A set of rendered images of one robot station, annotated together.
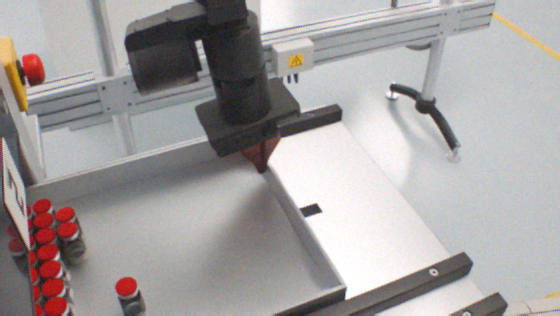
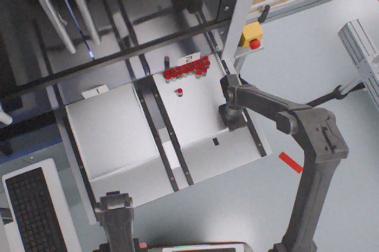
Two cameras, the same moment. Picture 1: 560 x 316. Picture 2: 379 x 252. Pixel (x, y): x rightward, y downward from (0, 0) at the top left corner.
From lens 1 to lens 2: 1.04 m
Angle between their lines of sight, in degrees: 48
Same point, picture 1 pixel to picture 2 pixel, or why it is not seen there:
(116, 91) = (365, 69)
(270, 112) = (228, 122)
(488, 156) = not seen: outside the picture
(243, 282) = (189, 122)
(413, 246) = (200, 171)
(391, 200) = (219, 168)
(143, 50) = (225, 80)
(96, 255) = (198, 81)
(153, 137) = not seen: outside the picture
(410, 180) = not seen: outside the picture
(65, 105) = (352, 45)
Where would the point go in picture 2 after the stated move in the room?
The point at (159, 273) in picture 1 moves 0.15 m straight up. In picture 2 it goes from (192, 99) to (194, 85)
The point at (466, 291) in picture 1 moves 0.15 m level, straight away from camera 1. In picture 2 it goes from (183, 183) to (218, 207)
